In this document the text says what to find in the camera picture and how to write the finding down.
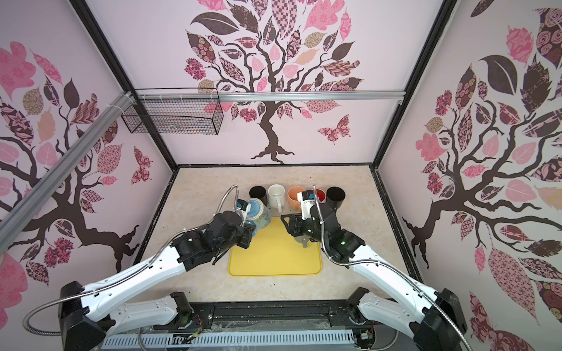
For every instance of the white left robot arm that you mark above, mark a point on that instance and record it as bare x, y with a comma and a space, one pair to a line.
84, 336

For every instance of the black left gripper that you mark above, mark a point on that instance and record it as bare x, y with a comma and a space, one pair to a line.
246, 231

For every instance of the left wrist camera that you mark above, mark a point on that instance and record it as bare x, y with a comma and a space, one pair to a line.
243, 208

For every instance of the white slotted cable duct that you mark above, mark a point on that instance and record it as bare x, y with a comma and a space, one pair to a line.
176, 341

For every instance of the white ribbed mug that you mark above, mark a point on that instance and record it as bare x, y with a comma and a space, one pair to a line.
276, 197

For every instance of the silver rail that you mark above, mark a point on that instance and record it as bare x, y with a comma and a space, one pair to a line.
14, 223
277, 96

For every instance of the silver rail back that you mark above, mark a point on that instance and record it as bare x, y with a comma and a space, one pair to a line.
277, 96

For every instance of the cream and peach mug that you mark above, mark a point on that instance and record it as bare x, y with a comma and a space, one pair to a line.
293, 200

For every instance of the black wire basket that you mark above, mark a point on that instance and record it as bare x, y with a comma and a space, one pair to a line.
188, 113

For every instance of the black mug white rim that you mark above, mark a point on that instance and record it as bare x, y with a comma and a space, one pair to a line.
260, 193

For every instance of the silver rail left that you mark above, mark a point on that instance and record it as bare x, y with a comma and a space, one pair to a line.
14, 223

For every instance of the grey mug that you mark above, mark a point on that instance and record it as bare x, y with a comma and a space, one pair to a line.
303, 240

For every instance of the black corner frame post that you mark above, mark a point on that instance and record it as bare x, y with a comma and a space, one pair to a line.
95, 32

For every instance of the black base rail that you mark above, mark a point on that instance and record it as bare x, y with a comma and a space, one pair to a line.
206, 315

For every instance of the light blue butterfly mug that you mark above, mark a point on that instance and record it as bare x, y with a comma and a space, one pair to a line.
258, 215

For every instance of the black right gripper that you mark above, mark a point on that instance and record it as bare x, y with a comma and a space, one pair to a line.
295, 223

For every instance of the black right corner post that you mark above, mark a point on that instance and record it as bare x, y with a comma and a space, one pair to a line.
444, 15

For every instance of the yellow plastic tray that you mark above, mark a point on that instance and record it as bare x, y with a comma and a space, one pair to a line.
274, 252

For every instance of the small white mug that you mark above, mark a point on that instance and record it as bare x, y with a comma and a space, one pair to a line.
320, 195

